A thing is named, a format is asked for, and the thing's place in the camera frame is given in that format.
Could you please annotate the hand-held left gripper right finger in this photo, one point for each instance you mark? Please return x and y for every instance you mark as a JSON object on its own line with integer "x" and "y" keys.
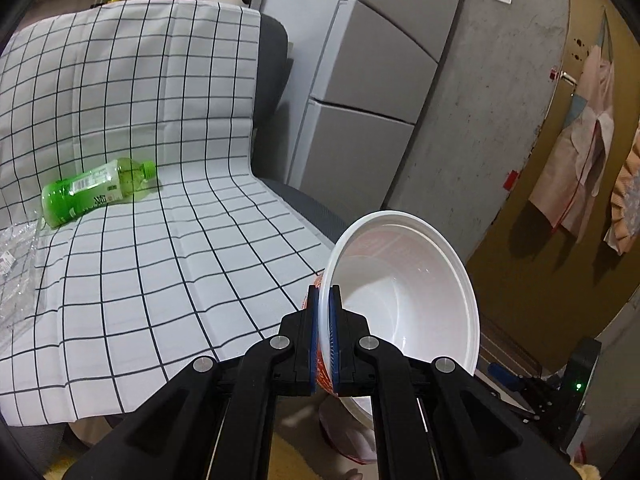
{"x": 334, "y": 340}

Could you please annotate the white stacked cabinet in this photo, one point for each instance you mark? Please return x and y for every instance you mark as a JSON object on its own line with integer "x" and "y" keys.
{"x": 370, "y": 60}

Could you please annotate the green plastic bottle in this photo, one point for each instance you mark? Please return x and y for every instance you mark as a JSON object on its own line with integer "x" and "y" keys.
{"x": 95, "y": 195}

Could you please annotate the white checked blanket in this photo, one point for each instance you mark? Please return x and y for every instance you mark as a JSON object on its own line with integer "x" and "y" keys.
{"x": 150, "y": 270}

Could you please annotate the clear crumpled plastic wrapper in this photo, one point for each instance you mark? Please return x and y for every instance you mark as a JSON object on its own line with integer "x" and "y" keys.
{"x": 15, "y": 270}

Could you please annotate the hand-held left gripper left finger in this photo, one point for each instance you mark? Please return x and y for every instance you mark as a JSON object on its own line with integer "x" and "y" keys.
{"x": 314, "y": 340}

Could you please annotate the pink hanging garment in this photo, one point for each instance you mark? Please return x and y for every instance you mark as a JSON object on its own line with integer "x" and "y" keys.
{"x": 585, "y": 160}

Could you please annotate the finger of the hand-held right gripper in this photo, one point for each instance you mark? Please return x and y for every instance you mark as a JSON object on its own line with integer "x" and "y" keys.
{"x": 505, "y": 375}

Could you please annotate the brown door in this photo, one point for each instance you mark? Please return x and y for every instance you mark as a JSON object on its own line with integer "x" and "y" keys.
{"x": 540, "y": 270}

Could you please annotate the peach pleated hanging garment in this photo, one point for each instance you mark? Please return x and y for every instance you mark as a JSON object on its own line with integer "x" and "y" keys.
{"x": 627, "y": 200}

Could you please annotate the orange white instant noodle bowl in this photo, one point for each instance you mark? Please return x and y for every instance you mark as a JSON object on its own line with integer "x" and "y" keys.
{"x": 400, "y": 285}

